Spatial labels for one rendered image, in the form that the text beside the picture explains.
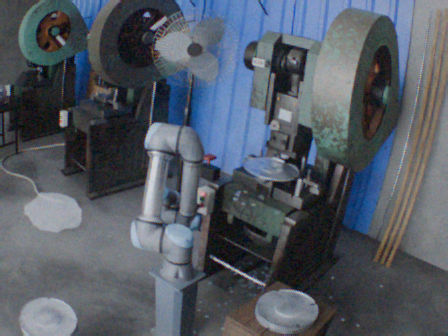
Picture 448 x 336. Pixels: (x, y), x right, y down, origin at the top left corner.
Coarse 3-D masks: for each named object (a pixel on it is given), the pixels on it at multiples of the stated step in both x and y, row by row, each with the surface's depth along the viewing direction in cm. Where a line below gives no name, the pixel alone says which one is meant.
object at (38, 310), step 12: (36, 300) 150; (60, 300) 154; (24, 312) 140; (36, 312) 143; (48, 312) 145; (60, 312) 148; (72, 312) 150; (24, 324) 134; (36, 324) 136; (48, 324) 138; (60, 324) 141; (72, 324) 143
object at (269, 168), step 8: (248, 160) 217; (256, 160) 219; (264, 160) 220; (272, 160) 222; (280, 160) 223; (248, 168) 207; (256, 168) 208; (264, 168) 208; (272, 168) 210; (280, 168) 211; (288, 168) 214; (296, 168) 215; (264, 176) 200; (272, 176) 201; (280, 176) 203; (288, 176) 204; (296, 176) 206
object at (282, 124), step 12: (276, 96) 204; (288, 96) 199; (276, 108) 206; (288, 108) 201; (276, 120) 207; (288, 120) 202; (276, 132) 205; (288, 132) 204; (276, 144) 207; (288, 144) 205; (300, 144) 210
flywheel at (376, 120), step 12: (384, 48) 180; (372, 60) 175; (384, 60) 188; (372, 72) 179; (384, 72) 193; (372, 84) 168; (384, 84) 166; (372, 96) 169; (384, 96) 167; (372, 108) 195; (384, 108) 201; (372, 120) 200; (372, 132) 197
